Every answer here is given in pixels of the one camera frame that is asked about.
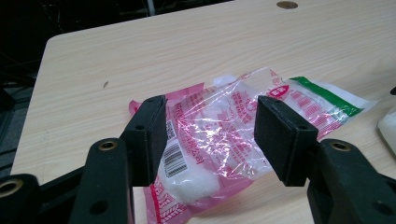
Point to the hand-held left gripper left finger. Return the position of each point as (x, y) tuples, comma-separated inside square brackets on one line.
[(146, 146)]

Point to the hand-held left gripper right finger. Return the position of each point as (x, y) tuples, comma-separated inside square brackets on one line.
[(283, 143)]

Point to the pink plastic bag white granules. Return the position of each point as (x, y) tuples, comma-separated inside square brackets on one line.
[(211, 130)]

